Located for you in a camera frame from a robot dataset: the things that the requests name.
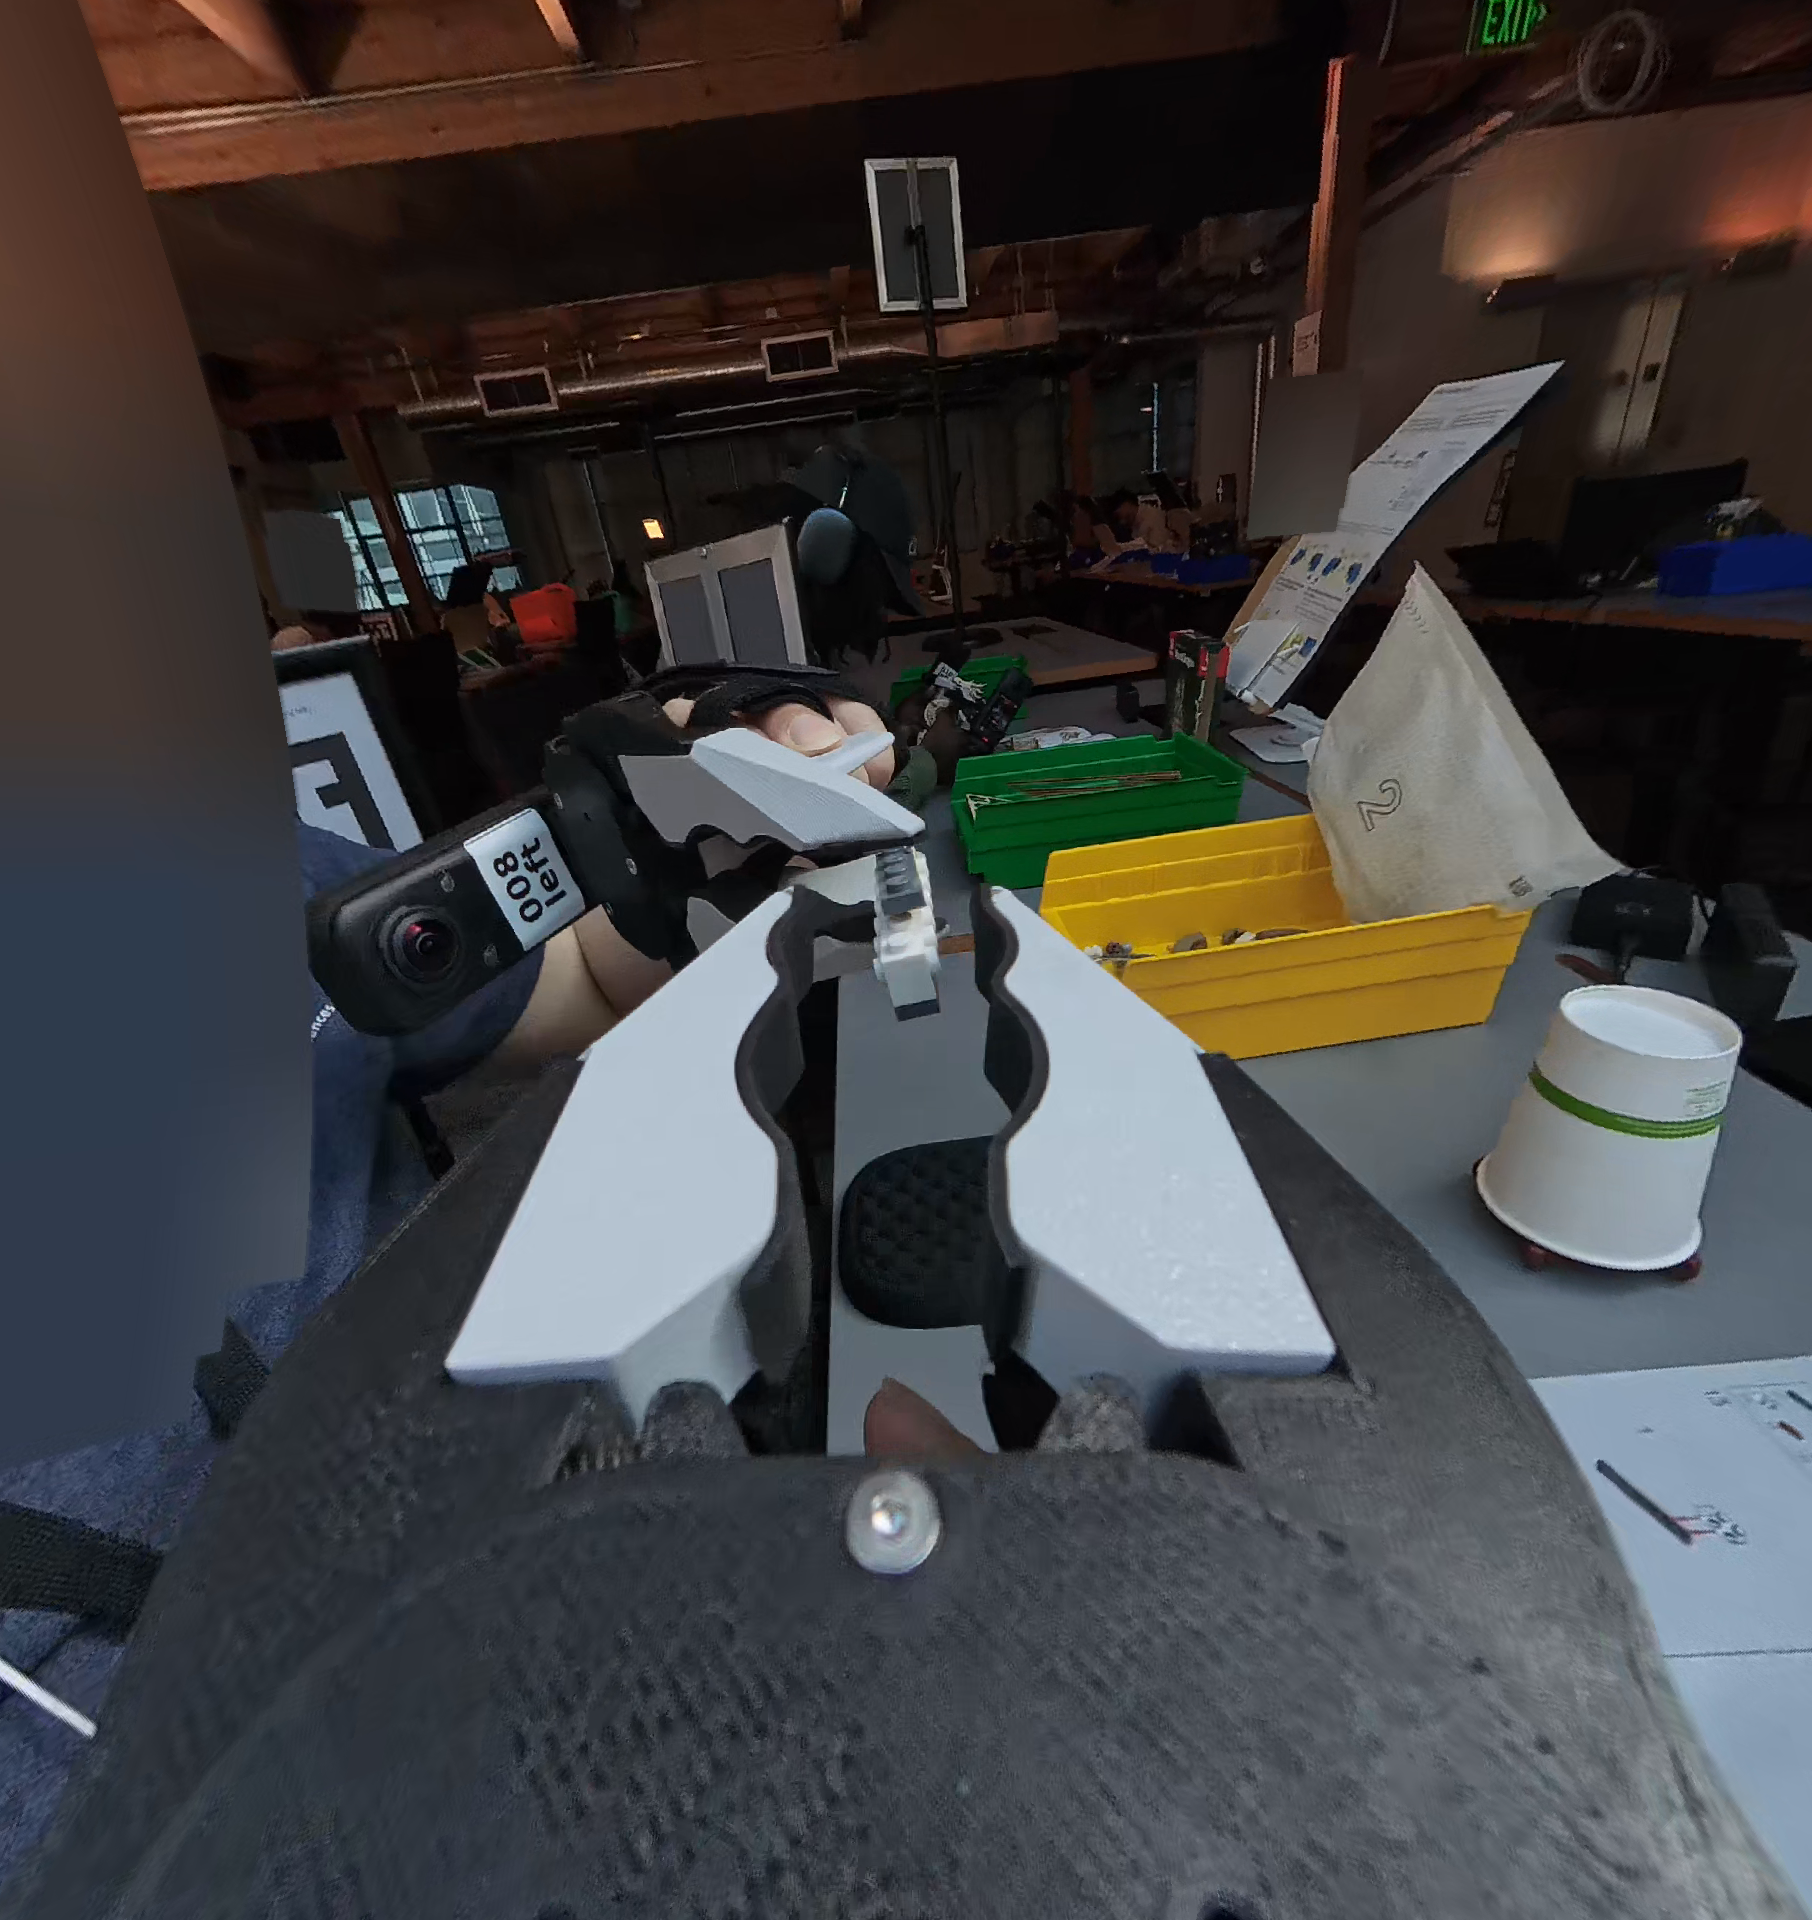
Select dark small carton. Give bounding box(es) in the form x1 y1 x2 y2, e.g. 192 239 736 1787
1164 630 1230 744

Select black power adapter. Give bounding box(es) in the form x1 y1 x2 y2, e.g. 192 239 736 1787
1569 871 1701 978

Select person's right hand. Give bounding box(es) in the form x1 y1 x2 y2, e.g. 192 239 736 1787
864 1380 987 1460

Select green plastic bin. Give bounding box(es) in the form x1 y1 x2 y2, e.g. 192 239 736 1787
949 733 1250 891

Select white cord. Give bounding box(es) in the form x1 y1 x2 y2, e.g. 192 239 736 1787
0 1612 99 1743

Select beige paper parts bag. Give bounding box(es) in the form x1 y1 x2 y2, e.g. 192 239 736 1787
1302 563 1629 925

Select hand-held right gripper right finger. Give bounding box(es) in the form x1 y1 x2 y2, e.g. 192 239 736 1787
975 884 1339 1399

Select person's left hand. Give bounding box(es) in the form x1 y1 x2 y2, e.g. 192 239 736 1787
663 699 908 794

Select white paper cup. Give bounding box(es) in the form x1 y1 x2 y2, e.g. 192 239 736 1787
1472 983 1747 1278

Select framed fiducial tag sign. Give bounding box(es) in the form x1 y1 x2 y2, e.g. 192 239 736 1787
272 637 429 858

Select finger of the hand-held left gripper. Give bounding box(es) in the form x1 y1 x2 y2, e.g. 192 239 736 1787
618 727 930 864
696 836 890 987

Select small black box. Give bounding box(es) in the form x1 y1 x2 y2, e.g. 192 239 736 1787
1701 882 1800 1022

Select yellow plastic bin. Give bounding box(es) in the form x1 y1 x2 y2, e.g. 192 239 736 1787
1039 814 1536 1062

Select lego instruction booklet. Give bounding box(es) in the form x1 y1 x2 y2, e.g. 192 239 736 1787
1529 1354 1812 1920

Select grey lego strip assembly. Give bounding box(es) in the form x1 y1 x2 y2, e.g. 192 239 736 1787
869 847 951 1026

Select blue plastic bin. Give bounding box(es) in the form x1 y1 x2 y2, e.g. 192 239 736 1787
1656 532 1812 602

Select light panel on stand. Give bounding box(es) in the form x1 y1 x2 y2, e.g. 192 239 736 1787
864 156 968 648

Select black wrist rest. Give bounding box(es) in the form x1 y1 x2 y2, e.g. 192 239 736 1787
838 1141 1029 1330

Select black lanyard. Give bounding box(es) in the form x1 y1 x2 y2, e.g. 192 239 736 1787
0 1493 166 1631

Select curled printed instruction sheet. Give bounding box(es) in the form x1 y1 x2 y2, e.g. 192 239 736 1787
1267 360 1569 708

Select person's body in blue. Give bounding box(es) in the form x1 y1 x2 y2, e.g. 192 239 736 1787
0 824 579 1920

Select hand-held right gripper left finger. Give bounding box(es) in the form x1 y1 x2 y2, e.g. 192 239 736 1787
442 884 837 1434

